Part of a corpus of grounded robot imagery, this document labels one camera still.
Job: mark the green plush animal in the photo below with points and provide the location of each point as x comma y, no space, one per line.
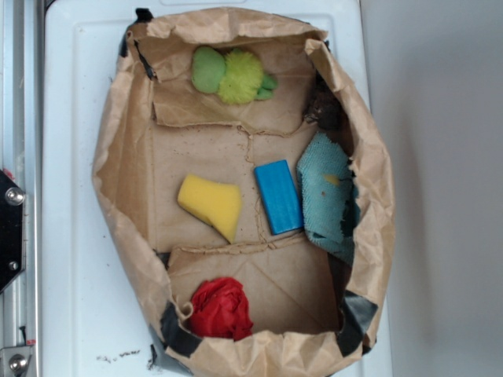
236,77

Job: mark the yellow sponge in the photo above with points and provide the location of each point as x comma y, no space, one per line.
216,204

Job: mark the blue wooden block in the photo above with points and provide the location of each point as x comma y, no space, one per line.
279,197

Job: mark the teal cloth rag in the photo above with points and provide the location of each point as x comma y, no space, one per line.
328,195

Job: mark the dark brown furry object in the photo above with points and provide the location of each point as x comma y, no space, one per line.
323,107

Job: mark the red crumpled cloth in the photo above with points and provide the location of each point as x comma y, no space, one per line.
221,310

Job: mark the brown paper bag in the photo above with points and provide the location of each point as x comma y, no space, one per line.
312,314

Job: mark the white plastic tray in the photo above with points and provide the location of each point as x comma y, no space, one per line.
91,322

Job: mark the black metal bracket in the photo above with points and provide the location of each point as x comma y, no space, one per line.
11,231

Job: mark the aluminium frame rail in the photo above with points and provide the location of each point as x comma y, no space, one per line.
22,42

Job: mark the silver corner bracket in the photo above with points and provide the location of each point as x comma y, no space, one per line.
17,361

